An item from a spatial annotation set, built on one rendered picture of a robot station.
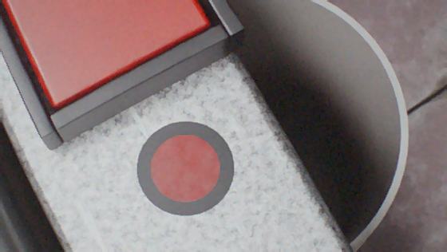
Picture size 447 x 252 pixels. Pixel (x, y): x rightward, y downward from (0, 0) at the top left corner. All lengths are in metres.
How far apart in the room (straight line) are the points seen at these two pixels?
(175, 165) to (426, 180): 0.98
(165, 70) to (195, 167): 0.03
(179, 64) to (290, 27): 0.70
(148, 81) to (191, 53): 0.02
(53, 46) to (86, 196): 0.05
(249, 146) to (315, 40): 0.69
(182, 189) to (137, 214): 0.02
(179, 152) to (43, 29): 0.06
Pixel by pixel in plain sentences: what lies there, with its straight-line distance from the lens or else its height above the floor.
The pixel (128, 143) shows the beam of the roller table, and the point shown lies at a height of 0.91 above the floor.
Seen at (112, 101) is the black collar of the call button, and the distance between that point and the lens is 0.31.
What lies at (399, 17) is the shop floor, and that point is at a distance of 1.35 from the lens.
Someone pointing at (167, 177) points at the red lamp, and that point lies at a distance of 0.32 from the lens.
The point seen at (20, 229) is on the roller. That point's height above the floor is 0.91.
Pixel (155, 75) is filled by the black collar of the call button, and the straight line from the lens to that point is 0.31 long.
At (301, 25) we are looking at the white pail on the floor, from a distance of 0.99.
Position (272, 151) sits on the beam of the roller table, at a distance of 0.32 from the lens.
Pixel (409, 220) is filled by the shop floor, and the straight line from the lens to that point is 1.26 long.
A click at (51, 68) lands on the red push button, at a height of 0.93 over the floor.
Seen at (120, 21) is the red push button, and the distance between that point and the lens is 0.32.
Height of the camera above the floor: 1.22
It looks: 73 degrees down
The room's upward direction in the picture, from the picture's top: 5 degrees counter-clockwise
